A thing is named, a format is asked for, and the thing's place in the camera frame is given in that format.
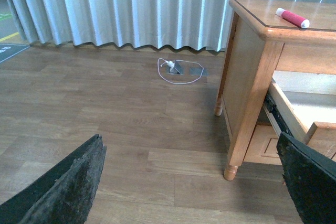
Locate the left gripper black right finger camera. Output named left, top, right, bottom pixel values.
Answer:
left=277, top=132, right=335, bottom=223

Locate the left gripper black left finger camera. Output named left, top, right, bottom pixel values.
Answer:
left=1, top=134, right=107, bottom=223

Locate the white charger cable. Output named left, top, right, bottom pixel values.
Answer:
left=157, top=58, right=204, bottom=86

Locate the green floor mat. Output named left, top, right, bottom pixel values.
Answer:
left=0, top=43, right=30, bottom=63

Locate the open metal floor socket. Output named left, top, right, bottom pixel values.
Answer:
left=166, top=61, right=184, bottom=75

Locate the wooden drawer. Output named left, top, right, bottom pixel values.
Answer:
left=268, top=78, right=335, bottom=161
left=244, top=125, right=281, bottom=165

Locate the wooden nightstand cabinet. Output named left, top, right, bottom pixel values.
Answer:
left=215, top=0, right=335, bottom=180

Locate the closed metal floor plate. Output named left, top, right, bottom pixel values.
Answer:
left=189, top=68, right=208, bottom=76

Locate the pink marker with white caps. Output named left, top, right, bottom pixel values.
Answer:
left=276, top=8, right=310, bottom=29

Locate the pale green pleated curtain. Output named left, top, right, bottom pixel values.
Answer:
left=7, top=0, right=335, bottom=51

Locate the white charger plug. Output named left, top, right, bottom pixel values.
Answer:
left=160, top=61, right=175, bottom=68

